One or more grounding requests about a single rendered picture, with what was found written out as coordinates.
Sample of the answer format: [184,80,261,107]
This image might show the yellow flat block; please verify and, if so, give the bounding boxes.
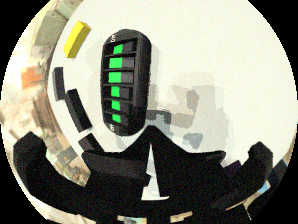
[64,20,92,59]

